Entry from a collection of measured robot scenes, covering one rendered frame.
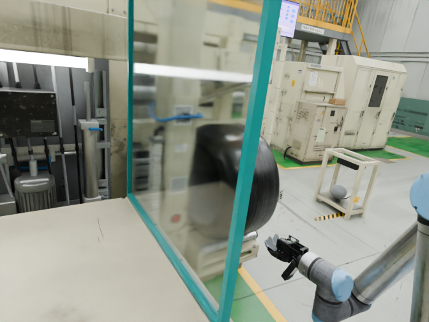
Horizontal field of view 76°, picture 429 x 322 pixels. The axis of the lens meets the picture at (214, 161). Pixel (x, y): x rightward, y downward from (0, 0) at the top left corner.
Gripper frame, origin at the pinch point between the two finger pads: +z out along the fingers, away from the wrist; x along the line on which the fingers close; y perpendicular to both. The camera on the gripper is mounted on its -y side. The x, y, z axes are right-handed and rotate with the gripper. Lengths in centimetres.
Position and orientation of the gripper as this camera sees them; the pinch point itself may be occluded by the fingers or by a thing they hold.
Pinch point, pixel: (267, 243)
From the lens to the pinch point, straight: 126.1
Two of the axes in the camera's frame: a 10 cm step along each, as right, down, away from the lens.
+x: -8.4, 0.9, -5.4
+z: -5.4, -2.1, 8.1
